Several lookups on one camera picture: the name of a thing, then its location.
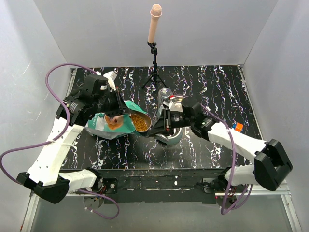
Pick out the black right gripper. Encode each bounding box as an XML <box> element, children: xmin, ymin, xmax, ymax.
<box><xmin>147</xmin><ymin>107</ymin><xmax>193</xmax><ymax>136</ymax></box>

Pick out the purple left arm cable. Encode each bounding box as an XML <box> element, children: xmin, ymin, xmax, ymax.
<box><xmin>0</xmin><ymin>63</ymin><xmax>120</xmax><ymax>219</ymax></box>

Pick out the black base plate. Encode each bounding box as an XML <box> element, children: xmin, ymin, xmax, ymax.
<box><xmin>95</xmin><ymin>168</ymin><xmax>225</xmax><ymax>204</ymax></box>

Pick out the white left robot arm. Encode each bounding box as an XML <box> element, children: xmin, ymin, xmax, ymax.
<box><xmin>17</xmin><ymin>71</ymin><xmax>129</xmax><ymax>204</ymax></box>

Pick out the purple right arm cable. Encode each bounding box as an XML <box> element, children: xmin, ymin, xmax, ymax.
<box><xmin>200</xmin><ymin>103</ymin><xmax>253</xmax><ymax>215</ymax></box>

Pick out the black tripod stand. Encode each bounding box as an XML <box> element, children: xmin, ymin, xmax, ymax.
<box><xmin>141</xmin><ymin>42</ymin><xmax>168</xmax><ymax>89</ymax></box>

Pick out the green pet food bag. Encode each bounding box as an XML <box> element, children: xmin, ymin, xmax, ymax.
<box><xmin>84</xmin><ymin>101</ymin><xmax>147</xmax><ymax>140</ymax></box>

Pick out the orange small toy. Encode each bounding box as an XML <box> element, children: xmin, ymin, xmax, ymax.
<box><xmin>232</xmin><ymin>122</ymin><xmax>243</xmax><ymax>132</ymax></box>

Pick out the aluminium rail frame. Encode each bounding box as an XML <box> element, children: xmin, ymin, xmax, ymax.
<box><xmin>20</xmin><ymin>175</ymin><xmax>302</xmax><ymax>232</ymax></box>

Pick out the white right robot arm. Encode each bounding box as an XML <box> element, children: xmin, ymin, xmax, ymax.
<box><xmin>147</xmin><ymin>97</ymin><xmax>293</xmax><ymax>192</ymax></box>

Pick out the silver metal scoop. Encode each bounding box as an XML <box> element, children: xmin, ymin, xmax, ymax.
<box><xmin>129</xmin><ymin>113</ymin><xmax>174</xmax><ymax>143</ymax></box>

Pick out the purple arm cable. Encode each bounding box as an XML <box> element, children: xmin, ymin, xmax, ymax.
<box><xmin>0</xmin><ymin>63</ymin><xmax>120</xmax><ymax>219</ymax></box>
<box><xmin>200</xmin><ymin>103</ymin><xmax>253</xmax><ymax>215</ymax></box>

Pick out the teal double pet bowl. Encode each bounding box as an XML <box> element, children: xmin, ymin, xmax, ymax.
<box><xmin>154</xmin><ymin>88</ymin><xmax>187</xmax><ymax>145</ymax></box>

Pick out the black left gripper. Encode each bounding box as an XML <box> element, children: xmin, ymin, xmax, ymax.
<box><xmin>94</xmin><ymin>87</ymin><xmax>132</xmax><ymax>117</ymax></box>

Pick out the beige microphone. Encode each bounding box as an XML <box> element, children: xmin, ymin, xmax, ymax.
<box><xmin>147</xmin><ymin>4</ymin><xmax>162</xmax><ymax>44</ymax></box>

